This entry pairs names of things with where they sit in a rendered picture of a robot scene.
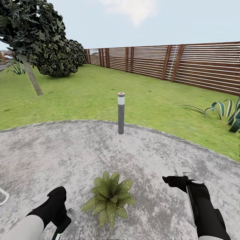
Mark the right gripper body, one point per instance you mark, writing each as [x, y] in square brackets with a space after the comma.
[174, 181]

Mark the insectifuge atomizer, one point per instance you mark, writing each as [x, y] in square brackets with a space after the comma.
[57, 235]

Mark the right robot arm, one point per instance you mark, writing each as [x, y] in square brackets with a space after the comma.
[209, 221]

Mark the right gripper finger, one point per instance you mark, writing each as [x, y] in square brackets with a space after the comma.
[165, 179]

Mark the pot plant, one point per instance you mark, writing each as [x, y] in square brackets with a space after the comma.
[109, 197]

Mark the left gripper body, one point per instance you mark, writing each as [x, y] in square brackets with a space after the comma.
[61, 221]

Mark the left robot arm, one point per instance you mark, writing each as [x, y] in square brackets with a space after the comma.
[49, 209]

